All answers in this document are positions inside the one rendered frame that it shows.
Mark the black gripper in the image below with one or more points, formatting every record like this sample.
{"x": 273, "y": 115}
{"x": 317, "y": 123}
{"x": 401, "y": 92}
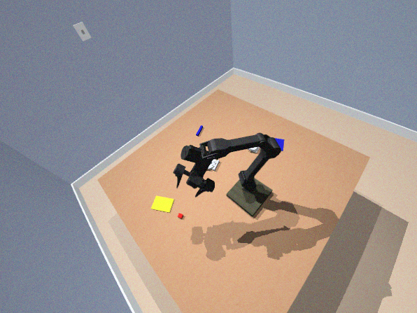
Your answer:
{"x": 180, "y": 170}

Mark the blue square block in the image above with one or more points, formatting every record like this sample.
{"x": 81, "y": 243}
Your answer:
{"x": 280, "y": 143}

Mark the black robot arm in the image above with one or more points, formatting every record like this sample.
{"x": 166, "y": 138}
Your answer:
{"x": 219, "y": 148}

